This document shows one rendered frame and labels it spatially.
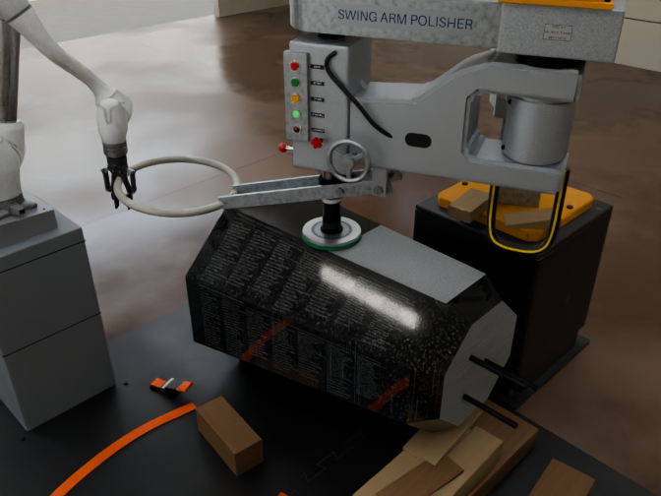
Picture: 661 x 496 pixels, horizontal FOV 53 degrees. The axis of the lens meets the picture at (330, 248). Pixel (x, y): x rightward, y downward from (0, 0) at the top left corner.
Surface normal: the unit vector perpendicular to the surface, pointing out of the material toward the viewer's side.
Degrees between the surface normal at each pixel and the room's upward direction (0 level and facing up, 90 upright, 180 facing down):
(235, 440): 0
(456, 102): 90
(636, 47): 90
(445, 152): 90
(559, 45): 90
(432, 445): 0
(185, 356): 0
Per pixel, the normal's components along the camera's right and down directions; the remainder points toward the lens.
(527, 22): -0.37, 0.48
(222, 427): 0.00, -0.86
